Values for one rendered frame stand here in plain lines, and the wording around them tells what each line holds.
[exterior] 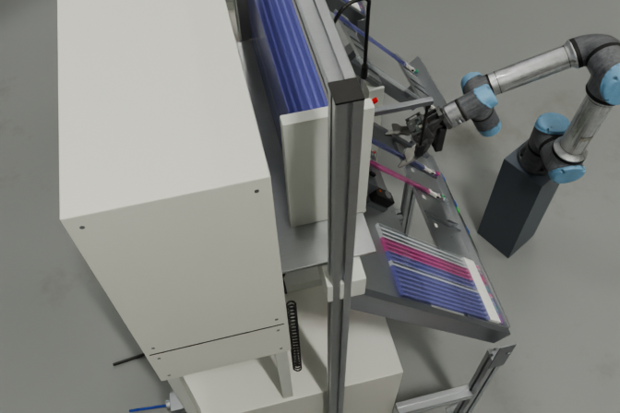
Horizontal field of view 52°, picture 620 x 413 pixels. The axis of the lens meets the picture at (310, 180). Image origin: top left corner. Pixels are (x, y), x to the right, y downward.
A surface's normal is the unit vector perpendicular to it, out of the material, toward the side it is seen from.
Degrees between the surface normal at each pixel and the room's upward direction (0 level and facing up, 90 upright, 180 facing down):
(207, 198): 90
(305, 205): 90
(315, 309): 0
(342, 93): 0
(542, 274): 0
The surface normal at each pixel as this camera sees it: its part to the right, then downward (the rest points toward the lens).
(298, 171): 0.23, 0.78
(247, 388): -0.02, -0.58
